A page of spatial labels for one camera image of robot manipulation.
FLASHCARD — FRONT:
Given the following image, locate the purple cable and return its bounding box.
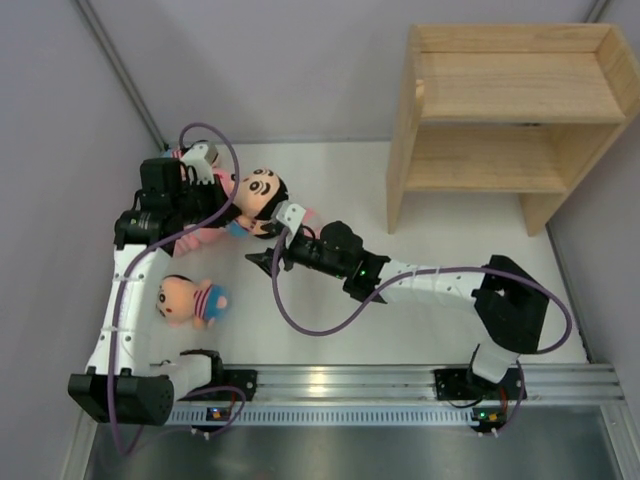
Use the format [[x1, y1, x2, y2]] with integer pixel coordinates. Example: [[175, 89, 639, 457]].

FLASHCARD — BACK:
[[270, 227, 573, 436], [105, 121, 247, 457]]

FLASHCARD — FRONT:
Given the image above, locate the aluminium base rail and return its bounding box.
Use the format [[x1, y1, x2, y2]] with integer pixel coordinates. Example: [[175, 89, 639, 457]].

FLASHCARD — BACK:
[[167, 364, 624, 429]]

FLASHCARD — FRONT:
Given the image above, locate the boy doll back corner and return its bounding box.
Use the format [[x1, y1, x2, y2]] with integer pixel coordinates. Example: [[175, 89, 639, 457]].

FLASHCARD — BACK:
[[162, 148, 183, 159]]

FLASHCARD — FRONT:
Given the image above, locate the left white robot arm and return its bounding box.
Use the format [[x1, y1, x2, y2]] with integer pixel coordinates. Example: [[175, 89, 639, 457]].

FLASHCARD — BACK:
[[68, 153, 226, 426]]

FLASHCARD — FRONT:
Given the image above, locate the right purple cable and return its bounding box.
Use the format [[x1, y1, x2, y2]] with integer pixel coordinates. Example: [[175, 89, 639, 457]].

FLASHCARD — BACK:
[[270, 227, 573, 436]]

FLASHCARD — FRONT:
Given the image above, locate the boy doll near left base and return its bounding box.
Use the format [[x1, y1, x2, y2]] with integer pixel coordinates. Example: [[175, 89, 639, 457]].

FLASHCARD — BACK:
[[156, 275, 230, 329]]

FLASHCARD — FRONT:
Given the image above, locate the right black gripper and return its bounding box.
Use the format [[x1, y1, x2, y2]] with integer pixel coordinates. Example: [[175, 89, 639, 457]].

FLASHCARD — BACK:
[[247, 230, 349, 280]]

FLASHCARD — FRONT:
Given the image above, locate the pink striped plush centre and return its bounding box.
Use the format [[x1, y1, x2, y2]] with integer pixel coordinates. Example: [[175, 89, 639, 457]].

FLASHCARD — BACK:
[[301, 208, 324, 238]]

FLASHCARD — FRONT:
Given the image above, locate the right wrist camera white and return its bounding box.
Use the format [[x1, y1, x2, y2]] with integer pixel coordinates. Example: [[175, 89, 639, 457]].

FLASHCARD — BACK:
[[275, 200, 307, 235]]

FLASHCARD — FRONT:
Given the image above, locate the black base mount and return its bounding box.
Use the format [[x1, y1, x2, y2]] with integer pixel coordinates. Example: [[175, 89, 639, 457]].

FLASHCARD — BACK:
[[181, 369, 258, 402], [434, 368, 522, 402]]

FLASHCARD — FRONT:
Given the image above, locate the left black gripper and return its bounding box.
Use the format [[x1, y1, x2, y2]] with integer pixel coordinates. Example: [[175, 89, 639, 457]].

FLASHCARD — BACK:
[[170, 174, 240, 229]]

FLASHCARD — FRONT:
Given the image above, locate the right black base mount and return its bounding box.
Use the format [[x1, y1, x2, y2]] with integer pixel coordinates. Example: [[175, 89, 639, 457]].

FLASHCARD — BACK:
[[434, 368, 522, 402]]

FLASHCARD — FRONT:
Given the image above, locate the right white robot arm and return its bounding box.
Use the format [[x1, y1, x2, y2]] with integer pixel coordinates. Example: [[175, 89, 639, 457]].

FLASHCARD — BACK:
[[246, 221, 549, 397]]

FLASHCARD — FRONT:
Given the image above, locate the pink striped plush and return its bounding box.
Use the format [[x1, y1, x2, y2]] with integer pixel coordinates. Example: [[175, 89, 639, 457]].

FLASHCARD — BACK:
[[301, 208, 324, 238], [212, 168, 235, 196], [172, 225, 231, 258]]

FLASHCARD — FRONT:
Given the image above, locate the boy doll shelved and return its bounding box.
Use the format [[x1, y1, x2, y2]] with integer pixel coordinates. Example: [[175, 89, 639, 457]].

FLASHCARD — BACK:
[[229, 219, 279, 240], [230, 168, 289, 229]]

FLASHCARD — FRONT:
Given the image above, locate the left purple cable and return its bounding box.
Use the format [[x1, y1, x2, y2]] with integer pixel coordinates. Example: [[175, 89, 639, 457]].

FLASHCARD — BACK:
[[105, 121, 247, 457]]

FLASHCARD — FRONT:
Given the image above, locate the pink striped plush lower left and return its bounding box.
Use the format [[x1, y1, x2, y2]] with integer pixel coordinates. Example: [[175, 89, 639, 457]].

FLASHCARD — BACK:
[[172, 225, 231, 258]]

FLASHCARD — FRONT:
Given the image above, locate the wooden two-tier shelf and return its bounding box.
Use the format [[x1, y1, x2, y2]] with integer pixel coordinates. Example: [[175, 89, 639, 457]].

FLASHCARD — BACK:
[[386, 24, 639, 235]]

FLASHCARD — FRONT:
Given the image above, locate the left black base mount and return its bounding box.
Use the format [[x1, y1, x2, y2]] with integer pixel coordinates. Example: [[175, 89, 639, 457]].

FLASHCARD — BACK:
[[181, 369, 258, 402]]

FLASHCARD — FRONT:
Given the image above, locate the pink striped plush upper left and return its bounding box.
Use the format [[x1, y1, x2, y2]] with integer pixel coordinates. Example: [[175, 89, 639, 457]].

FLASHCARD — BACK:
[[212, 168, 235, 196]]

